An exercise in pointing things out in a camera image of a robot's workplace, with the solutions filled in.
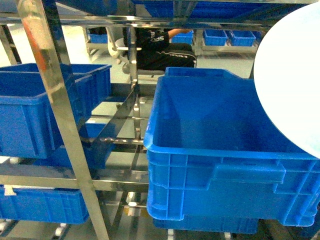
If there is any light blue oval tray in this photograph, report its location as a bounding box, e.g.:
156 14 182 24
253 2 320 158

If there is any blue bin left shelf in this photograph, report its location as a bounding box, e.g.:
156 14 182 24
0 71 91 160

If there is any stainless steel shelf rack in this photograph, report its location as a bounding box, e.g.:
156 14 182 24
0 0 320 240

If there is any person in black clothes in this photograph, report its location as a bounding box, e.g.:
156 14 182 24
134 28 197 71

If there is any large blue crate front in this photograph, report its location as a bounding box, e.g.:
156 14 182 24
144 76 320 227

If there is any blue bin behind left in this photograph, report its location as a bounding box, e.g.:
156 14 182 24
0 63 112 109

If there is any blue bin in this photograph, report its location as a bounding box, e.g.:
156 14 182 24
0 63 112 109
0 185 89 225

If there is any blue bin lower left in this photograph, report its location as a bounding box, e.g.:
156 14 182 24
0 185 89 225

